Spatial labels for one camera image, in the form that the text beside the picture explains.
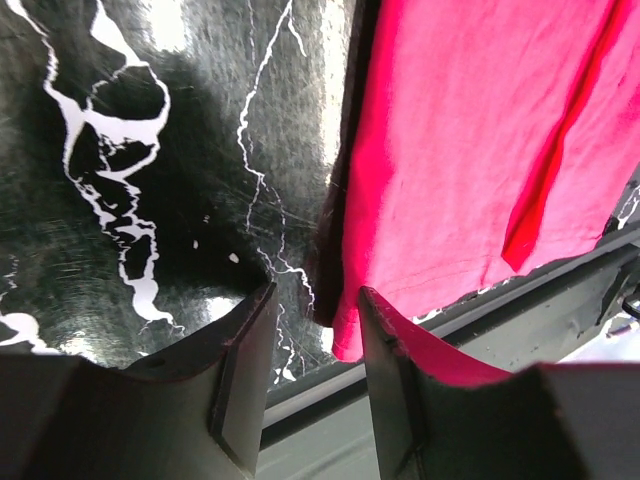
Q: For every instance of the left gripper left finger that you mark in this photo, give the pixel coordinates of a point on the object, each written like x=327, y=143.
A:
x=193, y=410

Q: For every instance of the pink t shirt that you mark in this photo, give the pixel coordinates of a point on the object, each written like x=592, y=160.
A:
x=494, y=137

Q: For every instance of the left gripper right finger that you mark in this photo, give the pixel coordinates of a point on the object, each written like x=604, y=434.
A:
x=439, y=413

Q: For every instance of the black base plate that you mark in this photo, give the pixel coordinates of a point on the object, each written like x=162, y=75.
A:
x=580, y=311

